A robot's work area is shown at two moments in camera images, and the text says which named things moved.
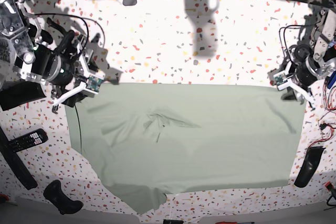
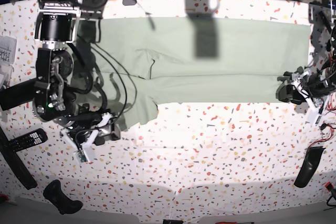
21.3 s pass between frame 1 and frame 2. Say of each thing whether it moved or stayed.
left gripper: moved
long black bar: stayed
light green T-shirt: moved
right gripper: moved
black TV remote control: stayed
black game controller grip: stayed
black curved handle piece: stayed
